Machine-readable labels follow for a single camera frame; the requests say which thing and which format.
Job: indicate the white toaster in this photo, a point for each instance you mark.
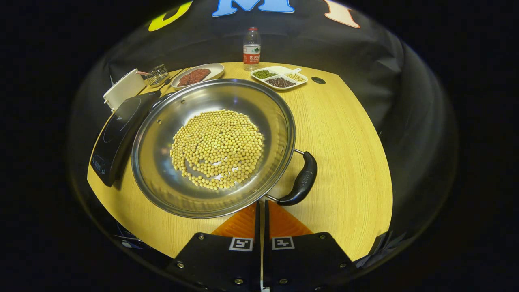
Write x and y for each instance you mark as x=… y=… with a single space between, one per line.
x=123 y=89

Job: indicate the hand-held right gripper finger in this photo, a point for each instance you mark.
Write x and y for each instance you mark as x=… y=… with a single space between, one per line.
x=258 y=227
x=266 y=227

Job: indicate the white oval plate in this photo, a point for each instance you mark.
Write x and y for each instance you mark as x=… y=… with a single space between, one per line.
x=217 y=69

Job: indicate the white divided dish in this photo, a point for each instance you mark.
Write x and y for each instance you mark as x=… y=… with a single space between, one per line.
x=279 y=69

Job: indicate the small pile of yellow beans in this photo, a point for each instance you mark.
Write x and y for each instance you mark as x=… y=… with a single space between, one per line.
x=296 y=77

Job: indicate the pile of soybeans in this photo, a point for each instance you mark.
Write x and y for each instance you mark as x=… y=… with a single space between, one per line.
x=217 y=150

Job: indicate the brown meat piece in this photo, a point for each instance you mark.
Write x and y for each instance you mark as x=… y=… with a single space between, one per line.
x=200 y=74
x=184 y=80

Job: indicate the pile of dark beans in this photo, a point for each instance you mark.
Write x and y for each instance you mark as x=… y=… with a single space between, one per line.
x=279 y=82

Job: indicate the stainless steel pot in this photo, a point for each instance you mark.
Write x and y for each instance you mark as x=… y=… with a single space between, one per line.
x=162 y=121

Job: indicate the black induction cooktop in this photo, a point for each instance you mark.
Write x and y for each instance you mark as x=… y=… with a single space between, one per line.
x=117 y=134

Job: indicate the plastic water bottle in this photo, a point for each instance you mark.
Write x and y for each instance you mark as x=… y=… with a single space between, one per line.
x=251 y=52

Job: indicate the pile of green beans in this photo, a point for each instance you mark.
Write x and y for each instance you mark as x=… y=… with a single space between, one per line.
x=264 y=74

